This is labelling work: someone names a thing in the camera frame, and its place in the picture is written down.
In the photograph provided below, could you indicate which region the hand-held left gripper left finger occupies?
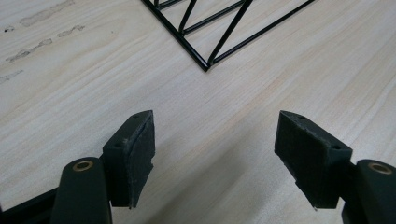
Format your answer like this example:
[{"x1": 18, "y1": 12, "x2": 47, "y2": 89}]
[{"x1": 49, "y1": 109, "x2": 156, "y2": 224}]

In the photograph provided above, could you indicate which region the black wire rack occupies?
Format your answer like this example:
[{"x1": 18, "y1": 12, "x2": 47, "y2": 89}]
[{"x1": 141, "y1": 0, "x2": 316, "y2": 73}]

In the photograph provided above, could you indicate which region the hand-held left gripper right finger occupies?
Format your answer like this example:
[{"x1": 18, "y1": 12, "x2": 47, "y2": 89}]
[{"x1": 274, "y1": 109, "x2": 396, "y2": 224}]

